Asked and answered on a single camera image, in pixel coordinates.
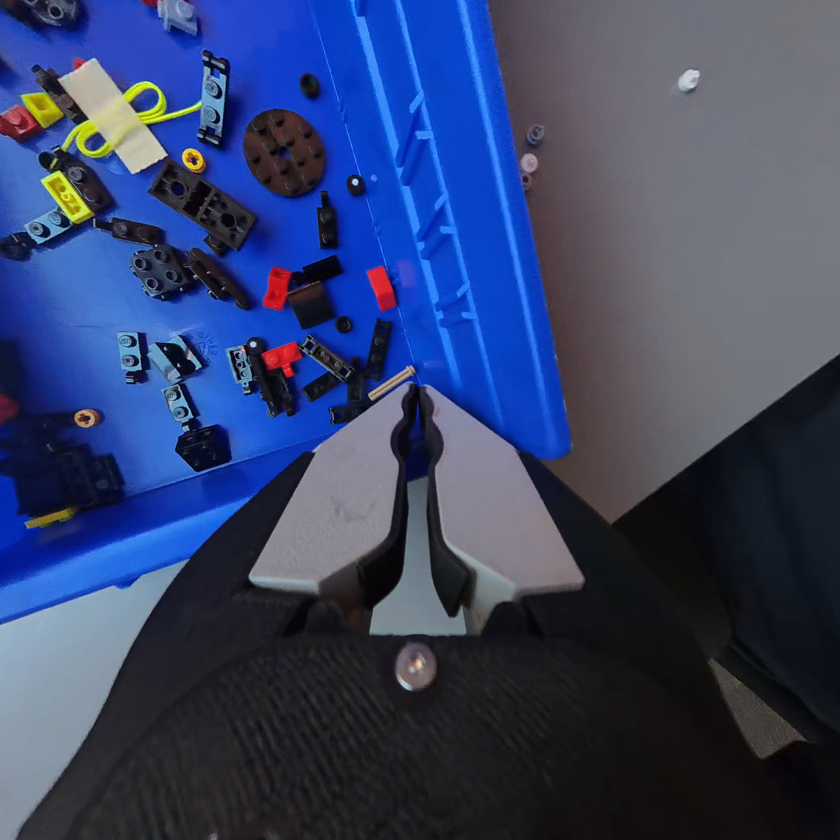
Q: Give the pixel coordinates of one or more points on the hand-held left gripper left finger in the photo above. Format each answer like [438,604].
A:
[328,512]

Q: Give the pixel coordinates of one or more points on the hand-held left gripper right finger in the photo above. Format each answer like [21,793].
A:
[499,518]

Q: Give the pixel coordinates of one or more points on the blue plastic tray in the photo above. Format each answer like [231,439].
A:
[426,197]

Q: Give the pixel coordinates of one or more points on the black lego bar piece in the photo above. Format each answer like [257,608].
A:
[275,394]

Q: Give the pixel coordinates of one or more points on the black lego wedge piece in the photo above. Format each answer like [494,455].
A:
[203,447]

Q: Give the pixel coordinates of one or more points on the tan lego pin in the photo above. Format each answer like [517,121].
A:
[391,382]

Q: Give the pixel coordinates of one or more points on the black lego plate with holes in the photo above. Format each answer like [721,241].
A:
[326,358]

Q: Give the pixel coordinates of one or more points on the red lego plate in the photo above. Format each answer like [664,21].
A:
[282,356]

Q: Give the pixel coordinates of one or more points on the black lego slope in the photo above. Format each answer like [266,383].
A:
[310,305]

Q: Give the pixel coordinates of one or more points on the grey lego slope piece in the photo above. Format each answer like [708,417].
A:
[174,359]

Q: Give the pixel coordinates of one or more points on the red lego brick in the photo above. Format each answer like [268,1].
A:
[380,287]

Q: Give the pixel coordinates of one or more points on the black oblong lego plate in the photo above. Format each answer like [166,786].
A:
[218,279]

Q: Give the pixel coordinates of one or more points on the orange round lego piece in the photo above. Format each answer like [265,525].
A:
[87,417]

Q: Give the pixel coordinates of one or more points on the black lego sub-assembly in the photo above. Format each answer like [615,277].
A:
[62,472]

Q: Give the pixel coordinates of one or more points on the black lego plate with bar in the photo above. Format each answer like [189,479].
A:
[327,226]

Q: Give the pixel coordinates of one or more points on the black studded lego block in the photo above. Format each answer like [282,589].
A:
[161,272]

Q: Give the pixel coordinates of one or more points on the dark brown lego brick holes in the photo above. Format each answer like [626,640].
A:
[202,205]

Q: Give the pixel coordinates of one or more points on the clear pink round lego stud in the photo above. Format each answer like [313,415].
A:
[528,163]

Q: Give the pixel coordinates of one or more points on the black round lego plate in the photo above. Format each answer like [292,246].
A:
[284,152]

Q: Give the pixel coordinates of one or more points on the small yellow round lego piece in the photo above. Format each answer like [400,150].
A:
[193,158]

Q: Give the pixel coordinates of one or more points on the dark blue round lego stud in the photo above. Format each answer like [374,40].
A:
[535,134]

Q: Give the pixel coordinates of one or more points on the black rounded lego plate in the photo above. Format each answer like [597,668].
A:
[92,187]

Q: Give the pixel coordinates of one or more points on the yellow lego brick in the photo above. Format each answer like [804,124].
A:
[65,195]

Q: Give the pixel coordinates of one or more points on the grey lego plate black clips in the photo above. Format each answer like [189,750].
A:
[213,98]

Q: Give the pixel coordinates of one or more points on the small white lego stud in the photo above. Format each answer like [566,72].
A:
[688,80]

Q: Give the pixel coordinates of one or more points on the small yellow lego slope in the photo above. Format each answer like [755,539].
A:
[40,108]

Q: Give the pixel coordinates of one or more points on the small red lego slope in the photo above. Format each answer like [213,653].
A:
[16,123]

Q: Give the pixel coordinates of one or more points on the dark brown lego bar piece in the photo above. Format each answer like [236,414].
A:
[52,88]

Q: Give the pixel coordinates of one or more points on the light grey lego piece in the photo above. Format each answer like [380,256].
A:
[178,14]

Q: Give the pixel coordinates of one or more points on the black round stud white dot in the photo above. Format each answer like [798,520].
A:
[355,185]

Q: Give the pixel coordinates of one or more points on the beige paper strip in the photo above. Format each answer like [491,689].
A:
[88,88]

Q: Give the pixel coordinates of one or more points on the red lego bracket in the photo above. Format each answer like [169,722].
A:
[277,289]

